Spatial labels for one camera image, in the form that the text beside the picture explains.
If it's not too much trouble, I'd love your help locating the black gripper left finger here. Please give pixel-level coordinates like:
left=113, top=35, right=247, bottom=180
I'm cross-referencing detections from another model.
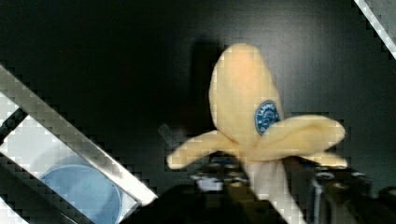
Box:
left=120, top=152, right=287, bottom=224

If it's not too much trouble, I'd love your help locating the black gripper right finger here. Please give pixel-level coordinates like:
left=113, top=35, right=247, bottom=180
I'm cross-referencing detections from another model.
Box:
left=283, top=157, right=396, bottom=224

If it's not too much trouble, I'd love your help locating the plush peeled banana toy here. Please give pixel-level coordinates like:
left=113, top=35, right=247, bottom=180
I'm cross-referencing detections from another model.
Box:
left=167, top=43, right=347, bottom=224

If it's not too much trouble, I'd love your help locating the blue plate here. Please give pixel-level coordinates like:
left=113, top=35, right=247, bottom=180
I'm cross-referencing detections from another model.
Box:
left=40, top=156, right=121, bottom=224

